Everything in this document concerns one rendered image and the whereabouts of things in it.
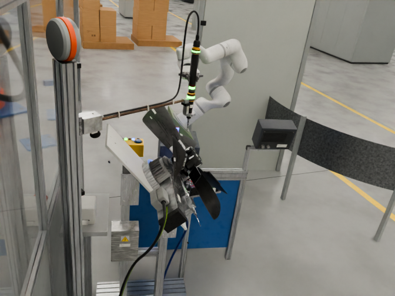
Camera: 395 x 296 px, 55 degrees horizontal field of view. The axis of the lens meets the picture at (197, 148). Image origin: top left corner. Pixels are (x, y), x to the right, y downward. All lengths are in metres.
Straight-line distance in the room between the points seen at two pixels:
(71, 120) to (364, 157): 2.72
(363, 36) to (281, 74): 7.69
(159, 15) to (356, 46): 5.46
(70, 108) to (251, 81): 2.78
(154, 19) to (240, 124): 6.46
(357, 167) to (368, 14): 8.27
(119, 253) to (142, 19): 8.44
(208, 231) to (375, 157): 1.62
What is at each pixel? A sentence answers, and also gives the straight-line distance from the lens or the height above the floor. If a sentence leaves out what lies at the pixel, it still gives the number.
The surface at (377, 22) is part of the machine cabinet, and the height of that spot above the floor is 1.17.
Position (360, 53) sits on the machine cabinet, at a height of 0.29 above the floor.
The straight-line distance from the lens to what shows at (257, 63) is 4.07.
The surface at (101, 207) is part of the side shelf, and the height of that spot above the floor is 0.86.
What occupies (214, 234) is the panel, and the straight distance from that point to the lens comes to 3.10.
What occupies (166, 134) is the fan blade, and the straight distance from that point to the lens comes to 2.08.
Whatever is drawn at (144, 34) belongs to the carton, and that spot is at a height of 0.28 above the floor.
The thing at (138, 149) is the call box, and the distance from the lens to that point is 2.52.
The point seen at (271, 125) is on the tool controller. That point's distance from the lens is 2.65.
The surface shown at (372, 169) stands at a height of 0.70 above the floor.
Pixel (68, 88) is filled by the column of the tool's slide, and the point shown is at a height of 1.70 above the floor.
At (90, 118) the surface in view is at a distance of 1.67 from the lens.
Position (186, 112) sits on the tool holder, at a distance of 2.06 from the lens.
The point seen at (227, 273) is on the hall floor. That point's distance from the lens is 3.18.
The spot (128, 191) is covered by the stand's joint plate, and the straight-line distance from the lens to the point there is 2.09.
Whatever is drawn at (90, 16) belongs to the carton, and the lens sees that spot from 9.53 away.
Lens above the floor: 2.21
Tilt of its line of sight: 27 degrees down
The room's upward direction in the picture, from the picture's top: 7 degrees clockwise
